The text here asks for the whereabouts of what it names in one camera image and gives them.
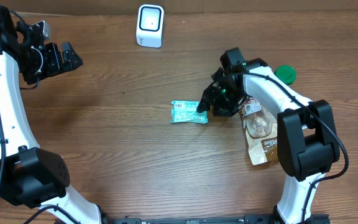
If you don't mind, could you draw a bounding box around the beige paper pouch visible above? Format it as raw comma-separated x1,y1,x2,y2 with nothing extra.
239,97,278,166

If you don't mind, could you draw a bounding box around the teal wet wipes pack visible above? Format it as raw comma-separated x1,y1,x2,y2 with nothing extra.
170,100,208,124

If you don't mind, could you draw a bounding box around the green lid jar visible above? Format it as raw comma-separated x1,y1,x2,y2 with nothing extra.
274,65,297,85

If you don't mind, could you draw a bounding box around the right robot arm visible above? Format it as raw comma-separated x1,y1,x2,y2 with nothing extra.
197,47,346,223

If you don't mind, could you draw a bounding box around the white barcode scanner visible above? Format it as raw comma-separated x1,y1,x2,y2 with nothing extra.
135,4,165,48

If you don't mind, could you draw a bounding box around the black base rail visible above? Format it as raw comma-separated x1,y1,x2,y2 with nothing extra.
54,213,332,224

